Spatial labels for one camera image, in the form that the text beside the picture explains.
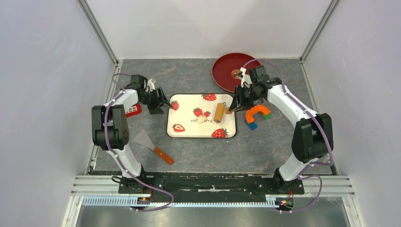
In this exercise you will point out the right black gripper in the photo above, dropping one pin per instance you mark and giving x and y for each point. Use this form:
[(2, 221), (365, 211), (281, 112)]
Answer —
[(235, 106)]

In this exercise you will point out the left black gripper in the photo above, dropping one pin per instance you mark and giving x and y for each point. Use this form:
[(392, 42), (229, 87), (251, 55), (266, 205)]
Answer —
[(158, 101)]

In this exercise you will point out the wooden dough roller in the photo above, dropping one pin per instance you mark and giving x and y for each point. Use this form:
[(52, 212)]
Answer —
[(220, 112)]

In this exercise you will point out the white strawberry tray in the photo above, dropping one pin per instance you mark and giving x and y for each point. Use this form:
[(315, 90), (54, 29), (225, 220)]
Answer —
[(192, 116)]

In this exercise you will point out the white dough piece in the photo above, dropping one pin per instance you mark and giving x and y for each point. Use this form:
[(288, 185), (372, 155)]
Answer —
[(201, 119)]

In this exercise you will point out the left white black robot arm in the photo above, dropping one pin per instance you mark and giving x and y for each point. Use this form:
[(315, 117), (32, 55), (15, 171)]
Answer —
[(110, 129)]

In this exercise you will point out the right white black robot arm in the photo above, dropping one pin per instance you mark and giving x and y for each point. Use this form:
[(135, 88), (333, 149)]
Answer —
[(312, 142)]

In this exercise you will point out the orange curved toy track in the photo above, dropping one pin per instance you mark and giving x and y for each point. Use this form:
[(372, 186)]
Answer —
[(258, 109)]

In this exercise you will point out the red toy brick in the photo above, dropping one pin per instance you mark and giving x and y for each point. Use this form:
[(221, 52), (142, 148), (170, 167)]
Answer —
[(134, 110)]

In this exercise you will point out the round red plate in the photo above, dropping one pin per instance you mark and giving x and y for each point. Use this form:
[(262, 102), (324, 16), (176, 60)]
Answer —
[(225, 70)]

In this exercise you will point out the blue toy brick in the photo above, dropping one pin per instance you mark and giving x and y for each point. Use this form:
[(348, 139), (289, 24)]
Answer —
[(252, 125)]

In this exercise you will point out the green toy brick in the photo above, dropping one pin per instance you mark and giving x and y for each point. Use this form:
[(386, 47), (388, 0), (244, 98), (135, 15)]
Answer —
[(267, 116)]

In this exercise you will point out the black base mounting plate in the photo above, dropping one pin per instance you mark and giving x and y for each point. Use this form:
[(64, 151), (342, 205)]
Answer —
[(204, 187)]

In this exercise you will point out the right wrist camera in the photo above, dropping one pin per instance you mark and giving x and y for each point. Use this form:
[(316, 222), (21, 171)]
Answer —
[(253, 76)]

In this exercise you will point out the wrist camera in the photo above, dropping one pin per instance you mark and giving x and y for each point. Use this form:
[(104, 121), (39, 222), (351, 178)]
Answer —
[(253, 76), (140, 83)]

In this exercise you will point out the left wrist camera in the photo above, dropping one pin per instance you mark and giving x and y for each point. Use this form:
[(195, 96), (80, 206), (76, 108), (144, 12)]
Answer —
[(140, 83)]

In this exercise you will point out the metal scraper orange handle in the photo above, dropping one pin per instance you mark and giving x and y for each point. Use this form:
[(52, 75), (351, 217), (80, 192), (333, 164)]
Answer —
[(143, 139)]

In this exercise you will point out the aluminium frame rail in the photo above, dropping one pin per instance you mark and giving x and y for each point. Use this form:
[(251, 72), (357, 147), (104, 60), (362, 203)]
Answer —
[(101, 190)]

